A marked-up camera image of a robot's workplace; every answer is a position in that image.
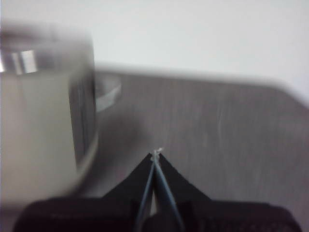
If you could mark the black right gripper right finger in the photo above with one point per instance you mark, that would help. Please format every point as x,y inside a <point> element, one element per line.
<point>176,186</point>

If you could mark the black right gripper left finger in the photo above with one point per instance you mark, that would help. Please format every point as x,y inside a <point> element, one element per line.
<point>135,186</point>

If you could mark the cream and chrome toaster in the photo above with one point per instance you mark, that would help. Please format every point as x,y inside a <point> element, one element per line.
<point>36,120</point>

